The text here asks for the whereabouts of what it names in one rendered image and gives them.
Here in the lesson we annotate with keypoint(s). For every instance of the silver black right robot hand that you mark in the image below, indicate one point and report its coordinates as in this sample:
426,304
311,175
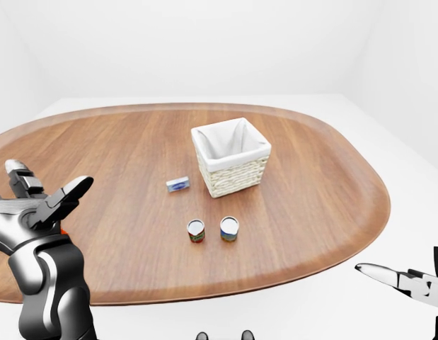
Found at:
388,276

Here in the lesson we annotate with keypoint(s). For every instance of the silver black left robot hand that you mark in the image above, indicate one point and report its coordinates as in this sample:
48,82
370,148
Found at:
13,212

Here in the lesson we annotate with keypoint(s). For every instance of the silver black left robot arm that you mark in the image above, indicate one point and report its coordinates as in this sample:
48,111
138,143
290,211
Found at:
59,290

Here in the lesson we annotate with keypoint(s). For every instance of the white wicker basket with liner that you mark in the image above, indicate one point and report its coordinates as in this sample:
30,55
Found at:
233,156

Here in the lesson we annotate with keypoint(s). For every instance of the small orange item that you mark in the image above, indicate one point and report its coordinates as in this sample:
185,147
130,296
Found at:
64,232

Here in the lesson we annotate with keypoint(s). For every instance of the small dark rounded shape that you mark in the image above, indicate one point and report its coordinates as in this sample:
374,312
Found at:
201,336
247,335

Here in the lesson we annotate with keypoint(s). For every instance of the blue yellow labelled tin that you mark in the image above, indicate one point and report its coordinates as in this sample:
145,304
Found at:
229,230

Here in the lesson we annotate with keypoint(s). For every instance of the small blue white box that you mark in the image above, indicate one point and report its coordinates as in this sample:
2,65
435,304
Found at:
178,184

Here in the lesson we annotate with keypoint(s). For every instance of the red green labelled tin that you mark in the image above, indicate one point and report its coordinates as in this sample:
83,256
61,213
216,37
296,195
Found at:
196,232

